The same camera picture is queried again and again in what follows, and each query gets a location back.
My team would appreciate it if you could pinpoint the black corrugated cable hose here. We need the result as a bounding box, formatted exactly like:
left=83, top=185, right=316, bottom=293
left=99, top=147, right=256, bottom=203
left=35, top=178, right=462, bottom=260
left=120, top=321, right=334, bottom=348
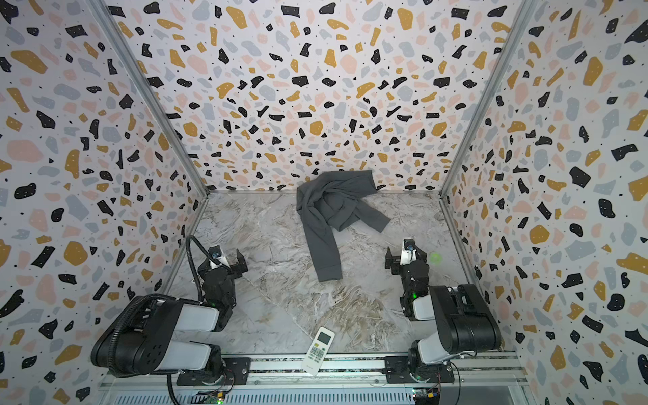
left=105, top=235, right=224, bottom=376

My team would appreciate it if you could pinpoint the white remote control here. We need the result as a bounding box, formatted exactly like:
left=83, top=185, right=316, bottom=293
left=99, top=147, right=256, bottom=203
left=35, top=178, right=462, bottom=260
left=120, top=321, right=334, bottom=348
left=301, top=327, right=335, bottom=376

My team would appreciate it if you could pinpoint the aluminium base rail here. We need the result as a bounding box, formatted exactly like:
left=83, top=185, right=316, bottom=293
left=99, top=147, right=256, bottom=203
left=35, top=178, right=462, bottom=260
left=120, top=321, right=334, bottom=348
left=95, top=351, right=530, bottom=391

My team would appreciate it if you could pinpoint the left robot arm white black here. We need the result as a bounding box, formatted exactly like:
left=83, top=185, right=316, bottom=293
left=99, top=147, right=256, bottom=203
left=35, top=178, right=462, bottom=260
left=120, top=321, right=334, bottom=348
left=90, top=246, right=248, bottom=382

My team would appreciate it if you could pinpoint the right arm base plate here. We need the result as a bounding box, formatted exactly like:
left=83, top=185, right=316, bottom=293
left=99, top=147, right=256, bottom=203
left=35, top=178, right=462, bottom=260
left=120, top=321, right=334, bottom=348
left=381, top=355, right=455, bottom=384

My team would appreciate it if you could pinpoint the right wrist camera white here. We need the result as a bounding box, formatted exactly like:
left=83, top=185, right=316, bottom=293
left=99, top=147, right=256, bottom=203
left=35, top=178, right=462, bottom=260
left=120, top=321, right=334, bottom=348
left=400, top=239, right=417, bottom=266

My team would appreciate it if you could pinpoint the dark grey zip jacket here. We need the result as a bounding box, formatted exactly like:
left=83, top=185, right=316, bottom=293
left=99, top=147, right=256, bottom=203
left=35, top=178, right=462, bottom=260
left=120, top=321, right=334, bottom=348
left=296, top=170, right=391, bottom=283

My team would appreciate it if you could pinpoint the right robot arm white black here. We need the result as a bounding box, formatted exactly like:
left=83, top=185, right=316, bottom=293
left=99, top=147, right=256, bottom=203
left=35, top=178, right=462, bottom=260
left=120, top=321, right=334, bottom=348
left=385, top=239, right=502, bottom=381

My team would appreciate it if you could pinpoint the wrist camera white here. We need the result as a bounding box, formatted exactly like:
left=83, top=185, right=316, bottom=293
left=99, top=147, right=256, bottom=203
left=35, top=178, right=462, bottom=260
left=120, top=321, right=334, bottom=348
left=400, top=239, right=417, bottom=266
left=208, top=245, right=229, bottom=268

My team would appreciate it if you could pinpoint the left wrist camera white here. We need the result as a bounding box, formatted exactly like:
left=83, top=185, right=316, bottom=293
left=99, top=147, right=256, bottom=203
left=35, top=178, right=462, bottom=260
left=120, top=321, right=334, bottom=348
left=208, top=245, right=229, bottom=268

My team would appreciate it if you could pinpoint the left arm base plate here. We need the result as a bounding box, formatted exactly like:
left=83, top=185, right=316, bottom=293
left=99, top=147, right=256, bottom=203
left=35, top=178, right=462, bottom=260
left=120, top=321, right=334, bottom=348
left=177, top=357, right=251, bottom=389

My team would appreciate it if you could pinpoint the white perforated vent strip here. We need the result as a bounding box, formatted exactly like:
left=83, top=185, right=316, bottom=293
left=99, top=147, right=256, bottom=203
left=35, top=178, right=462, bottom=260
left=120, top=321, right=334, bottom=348
left=108, top=388, right=416, bottom=405

